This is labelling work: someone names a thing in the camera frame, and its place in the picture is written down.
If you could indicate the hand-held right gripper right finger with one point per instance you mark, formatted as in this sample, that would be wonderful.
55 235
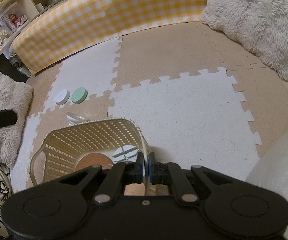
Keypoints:
152 166

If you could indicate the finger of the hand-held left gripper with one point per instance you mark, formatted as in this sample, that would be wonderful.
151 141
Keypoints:
1 120

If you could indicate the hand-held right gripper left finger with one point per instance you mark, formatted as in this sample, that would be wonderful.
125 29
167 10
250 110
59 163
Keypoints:
140 166

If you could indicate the white plastic watch tool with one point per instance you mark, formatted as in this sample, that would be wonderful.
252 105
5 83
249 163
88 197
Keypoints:
124 153

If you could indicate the round brown cork coaster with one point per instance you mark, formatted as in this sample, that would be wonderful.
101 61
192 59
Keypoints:
91 161

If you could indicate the beige perforated plastic basket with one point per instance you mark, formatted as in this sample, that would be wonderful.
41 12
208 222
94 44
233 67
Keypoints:
89 135

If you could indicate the beige fluffy cushion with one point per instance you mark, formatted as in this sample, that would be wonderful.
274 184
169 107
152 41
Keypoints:
6 92

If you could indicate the white foam puzzle mat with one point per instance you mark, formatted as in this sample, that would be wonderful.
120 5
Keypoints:
89 67
184 110
24 155

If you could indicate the tan foam puzzle mat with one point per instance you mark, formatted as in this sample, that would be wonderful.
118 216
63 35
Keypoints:
258 100
164 55
51 120

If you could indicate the black box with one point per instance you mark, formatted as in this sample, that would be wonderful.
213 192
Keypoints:
6 67

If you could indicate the white round container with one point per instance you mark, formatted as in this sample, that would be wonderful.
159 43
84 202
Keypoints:
62 97

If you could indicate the green round container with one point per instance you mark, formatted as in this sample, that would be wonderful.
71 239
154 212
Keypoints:
79 95

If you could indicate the wooden shelf unit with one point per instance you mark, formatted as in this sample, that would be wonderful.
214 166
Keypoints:
30 3

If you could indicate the cream soft cushion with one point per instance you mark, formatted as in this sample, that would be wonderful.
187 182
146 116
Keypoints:
278 167

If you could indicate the yellow checked cushion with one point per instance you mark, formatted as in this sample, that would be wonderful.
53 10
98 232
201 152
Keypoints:
96 17

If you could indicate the grey fluffy pillow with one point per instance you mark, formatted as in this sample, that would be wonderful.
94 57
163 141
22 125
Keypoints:
258 17

